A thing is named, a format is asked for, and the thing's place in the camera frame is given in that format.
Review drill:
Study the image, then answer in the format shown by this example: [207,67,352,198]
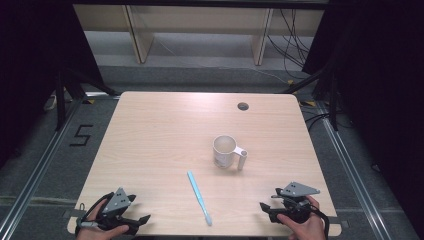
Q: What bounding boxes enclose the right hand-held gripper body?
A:
[268,181,322,225]

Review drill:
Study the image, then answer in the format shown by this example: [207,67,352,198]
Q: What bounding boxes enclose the beige wooden shelf unit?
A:
[73,4,326,66]

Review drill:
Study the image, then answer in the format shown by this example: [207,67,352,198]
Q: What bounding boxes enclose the person's right hand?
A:
[276,194,327,240]

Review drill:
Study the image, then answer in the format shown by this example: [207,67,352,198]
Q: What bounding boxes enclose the bundle of black cables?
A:
[266,8,315,81]

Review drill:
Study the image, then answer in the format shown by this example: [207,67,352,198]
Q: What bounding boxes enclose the white cup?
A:
[212,134,249,172]

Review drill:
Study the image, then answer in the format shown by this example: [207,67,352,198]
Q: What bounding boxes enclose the dark curtain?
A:
[0,0,105,170]
[301,0,424,231]

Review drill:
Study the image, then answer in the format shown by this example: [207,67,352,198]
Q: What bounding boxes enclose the black floor cable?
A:
[303,111,336,132]

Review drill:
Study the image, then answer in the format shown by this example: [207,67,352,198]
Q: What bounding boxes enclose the black metal stand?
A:
[54,65,121,132]
[277,65,340,132]

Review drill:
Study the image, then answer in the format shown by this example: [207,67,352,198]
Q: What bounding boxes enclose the grey metal floor rail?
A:
[0,95,86,240]
[315,101,388,240]

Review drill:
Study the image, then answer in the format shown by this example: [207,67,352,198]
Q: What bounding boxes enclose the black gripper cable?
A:
[309,203,332,240]

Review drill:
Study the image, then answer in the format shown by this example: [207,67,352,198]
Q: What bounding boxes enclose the person's left hand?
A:
[75,199,131,240]

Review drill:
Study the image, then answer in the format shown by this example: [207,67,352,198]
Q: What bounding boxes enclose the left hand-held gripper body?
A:
[95,187,142,236]

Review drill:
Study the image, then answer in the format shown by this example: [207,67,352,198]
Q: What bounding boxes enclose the light blue toothbrush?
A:
[186,170,213,227]

